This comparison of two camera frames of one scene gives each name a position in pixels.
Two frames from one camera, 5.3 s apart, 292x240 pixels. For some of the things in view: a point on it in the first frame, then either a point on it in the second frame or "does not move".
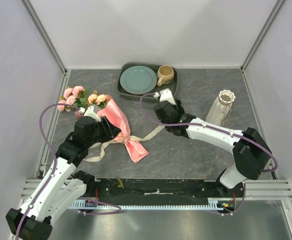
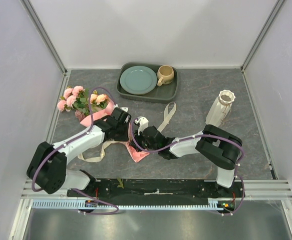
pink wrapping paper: [110, 111] does not move
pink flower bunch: [81, 97] does not move
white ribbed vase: [221, 108] does not move
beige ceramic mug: [165, 75] does not move
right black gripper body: [180, 110] to [142, 142]
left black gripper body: [102, 132] to [122, 134]
